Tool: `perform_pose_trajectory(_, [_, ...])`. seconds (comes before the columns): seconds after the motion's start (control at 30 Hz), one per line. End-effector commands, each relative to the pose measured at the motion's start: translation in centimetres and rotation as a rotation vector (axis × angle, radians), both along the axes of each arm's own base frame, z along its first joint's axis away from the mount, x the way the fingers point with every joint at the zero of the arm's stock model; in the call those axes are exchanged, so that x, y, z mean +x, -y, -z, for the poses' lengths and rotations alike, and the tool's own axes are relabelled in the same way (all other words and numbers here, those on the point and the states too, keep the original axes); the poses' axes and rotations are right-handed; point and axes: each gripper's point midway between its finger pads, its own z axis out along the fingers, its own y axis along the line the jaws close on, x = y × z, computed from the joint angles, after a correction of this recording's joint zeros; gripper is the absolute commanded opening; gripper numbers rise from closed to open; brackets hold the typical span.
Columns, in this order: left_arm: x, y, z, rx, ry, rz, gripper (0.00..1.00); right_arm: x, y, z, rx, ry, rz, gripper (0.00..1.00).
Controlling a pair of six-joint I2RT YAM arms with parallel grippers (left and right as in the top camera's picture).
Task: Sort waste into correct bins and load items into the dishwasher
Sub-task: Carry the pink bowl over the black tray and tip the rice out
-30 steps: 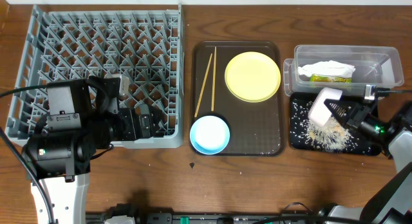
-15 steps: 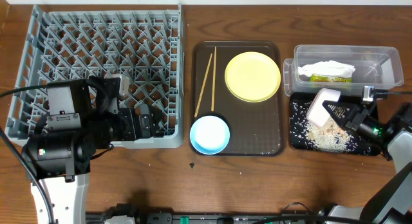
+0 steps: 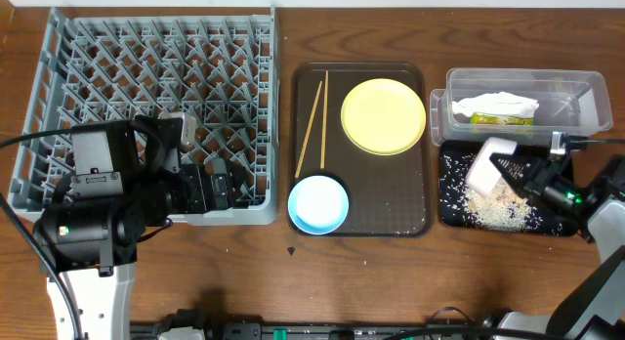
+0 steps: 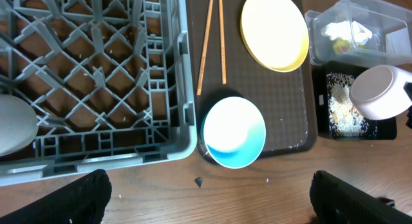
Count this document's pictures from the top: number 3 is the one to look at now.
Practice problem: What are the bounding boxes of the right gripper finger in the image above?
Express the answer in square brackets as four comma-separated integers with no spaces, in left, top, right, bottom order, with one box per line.
[489,153,540,177]
[501,172,529,198]

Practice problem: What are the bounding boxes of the green orange snack wrapper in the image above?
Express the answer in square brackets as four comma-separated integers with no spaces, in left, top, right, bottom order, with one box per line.
[470,112,533,126]

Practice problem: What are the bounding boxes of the white napkin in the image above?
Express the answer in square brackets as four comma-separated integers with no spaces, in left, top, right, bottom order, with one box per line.
[452,92,539,118]

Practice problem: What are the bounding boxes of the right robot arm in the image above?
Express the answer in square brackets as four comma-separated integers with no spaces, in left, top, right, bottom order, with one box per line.
[490,153,624,339]

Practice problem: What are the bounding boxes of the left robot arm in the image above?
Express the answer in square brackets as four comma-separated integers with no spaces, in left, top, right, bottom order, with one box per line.
[33,114,247,339]

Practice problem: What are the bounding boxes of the spilled rice grains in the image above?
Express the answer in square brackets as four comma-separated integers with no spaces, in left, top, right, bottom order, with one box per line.
[438,151,563,234]

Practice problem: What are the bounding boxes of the black tray bin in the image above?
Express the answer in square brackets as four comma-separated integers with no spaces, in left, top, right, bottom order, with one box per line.
[437,139,580,237]

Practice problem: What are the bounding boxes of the clear plastic bin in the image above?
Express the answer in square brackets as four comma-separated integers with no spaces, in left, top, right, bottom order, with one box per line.
[430,67,613,146]

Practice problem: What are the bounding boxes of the light blue bowl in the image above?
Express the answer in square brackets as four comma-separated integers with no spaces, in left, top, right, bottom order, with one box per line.
[287,175,350,235]

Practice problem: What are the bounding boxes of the left wooden chopstick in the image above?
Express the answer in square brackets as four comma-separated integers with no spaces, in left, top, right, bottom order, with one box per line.
[294,80,323,179]

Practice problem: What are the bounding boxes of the wooden chopstick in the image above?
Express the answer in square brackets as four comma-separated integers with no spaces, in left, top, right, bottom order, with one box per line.
[294,80,323,179]
[319,70,329,169]

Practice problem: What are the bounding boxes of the grey dish rack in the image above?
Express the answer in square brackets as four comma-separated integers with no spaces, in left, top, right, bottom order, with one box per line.
[8,10,280,226]

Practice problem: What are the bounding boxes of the right wooden chopstick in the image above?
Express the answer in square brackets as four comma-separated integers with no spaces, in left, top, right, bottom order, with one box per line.
[319,70,329,169]

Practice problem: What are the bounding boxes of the dark brown serving tray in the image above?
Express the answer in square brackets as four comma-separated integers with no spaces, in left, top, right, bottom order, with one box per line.
[289,62,436,237]

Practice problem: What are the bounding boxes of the yellow plate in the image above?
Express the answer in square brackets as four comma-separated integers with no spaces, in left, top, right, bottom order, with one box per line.
[341,78,427,156]

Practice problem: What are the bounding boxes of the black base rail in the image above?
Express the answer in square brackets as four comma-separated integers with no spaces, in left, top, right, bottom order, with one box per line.
[131,308,489,340]

